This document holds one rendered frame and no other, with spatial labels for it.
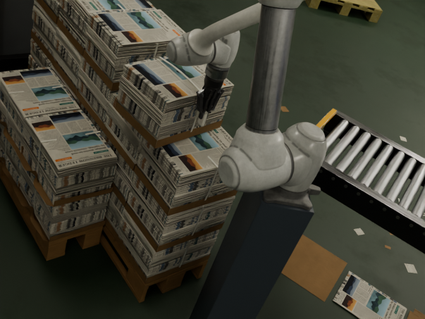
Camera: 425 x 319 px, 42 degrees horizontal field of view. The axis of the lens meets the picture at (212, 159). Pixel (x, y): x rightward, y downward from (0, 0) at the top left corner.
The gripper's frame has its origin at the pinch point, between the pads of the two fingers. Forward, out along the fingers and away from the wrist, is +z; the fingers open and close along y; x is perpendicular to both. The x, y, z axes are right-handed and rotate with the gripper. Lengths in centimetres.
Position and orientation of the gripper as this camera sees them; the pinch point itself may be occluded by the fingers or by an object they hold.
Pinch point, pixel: (202, 118)
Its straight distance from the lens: 226.6
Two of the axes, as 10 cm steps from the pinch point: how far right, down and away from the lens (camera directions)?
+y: -7.8, 2.0, -6.0
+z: -2.6, 7.7, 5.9
